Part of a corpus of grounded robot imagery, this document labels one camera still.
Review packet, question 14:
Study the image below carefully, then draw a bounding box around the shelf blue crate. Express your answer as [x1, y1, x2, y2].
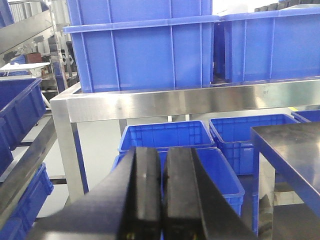
[0, 78, 46, 151]
[0, 163, 54, 240]

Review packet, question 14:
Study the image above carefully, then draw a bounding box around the blue crate stacked on top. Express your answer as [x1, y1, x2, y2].
[67, 0, 213, 26]

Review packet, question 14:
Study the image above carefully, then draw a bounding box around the left upper shelf blue crate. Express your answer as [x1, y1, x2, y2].
[0, 78, 46, 151]

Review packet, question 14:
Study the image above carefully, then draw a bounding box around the large blue crate on table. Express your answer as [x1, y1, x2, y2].
[64, 15, 219, 93]

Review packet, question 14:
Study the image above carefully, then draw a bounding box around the stainless steel rack table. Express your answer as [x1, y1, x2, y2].
[50, 76, 320, 203]

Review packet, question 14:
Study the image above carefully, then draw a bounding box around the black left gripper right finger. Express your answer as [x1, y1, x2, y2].
[163, 147, 258, 240]

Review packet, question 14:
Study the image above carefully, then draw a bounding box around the right blue crate on table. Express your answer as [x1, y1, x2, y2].
[214, 7, 320, 83]

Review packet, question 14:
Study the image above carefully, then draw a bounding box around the blue floor crate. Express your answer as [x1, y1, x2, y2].
[118, 120, 216, 153]
[208, 113, 298, 176]
[111, 147, 246, 218]

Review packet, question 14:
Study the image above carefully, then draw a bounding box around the left lower shelf blue crate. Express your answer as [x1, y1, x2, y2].
[0, 163, 54, 240]

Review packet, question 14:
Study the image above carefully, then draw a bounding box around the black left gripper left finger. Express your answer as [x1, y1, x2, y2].
[27, 147, 161, 240]

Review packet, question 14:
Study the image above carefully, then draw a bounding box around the near blue floor crate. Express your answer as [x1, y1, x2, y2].
[111, 147, 246, 218]

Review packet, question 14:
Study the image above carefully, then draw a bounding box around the right blue floor crate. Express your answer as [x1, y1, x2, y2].
[208, 113, 298, 176]

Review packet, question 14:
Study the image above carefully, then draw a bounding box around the far right blue crate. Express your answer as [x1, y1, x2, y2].
[291, 109, 320, 123]

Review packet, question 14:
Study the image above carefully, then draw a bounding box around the far blue floor crate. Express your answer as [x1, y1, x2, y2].
[118, 120, 216, 153]

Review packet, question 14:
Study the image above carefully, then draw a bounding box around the dark work table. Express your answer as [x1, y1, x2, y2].
[250, 122, 320, 240]

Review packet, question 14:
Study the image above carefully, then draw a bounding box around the left steel shelf rack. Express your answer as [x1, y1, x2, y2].
[0, 0, 57, 226]

